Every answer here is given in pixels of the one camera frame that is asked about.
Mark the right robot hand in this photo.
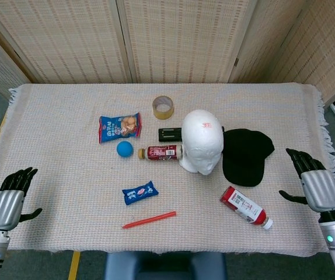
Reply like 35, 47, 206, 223
278, 148, 335, 213

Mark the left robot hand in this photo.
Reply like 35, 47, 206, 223
0, 167, 43, 231

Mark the black baseball cap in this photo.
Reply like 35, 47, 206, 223
222, 128, 275, 188

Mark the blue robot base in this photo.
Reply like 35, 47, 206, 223
103, 251, 228, 280

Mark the white foam mannequin head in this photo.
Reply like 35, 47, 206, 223
179, 109, 225, 176

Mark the beige woven tablecloth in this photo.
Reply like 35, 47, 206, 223
0, 83, 335, 257

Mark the red white drink bottle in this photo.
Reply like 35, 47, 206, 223
219, 185, 274, 230

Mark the blue cookie snack bag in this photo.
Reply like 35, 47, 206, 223
98, 112, 142, 145

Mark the blue rubber ball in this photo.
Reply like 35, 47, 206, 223
116, 141, 134, 158

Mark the blue oreo packet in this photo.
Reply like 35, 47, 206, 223
121, 180, 159, 206

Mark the red marker pen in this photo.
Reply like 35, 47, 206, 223
121, 211, 177, 229

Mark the black rectangular box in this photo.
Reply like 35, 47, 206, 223
158, 127, 183, 143

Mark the red label coffee bottle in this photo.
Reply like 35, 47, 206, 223
137, 144, 183, 161

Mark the yellow packing tape roll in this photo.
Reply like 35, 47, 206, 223
152, 95, 175, 120

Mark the woven wooden folding screen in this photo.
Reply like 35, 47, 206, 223
0, 0, 335, 103

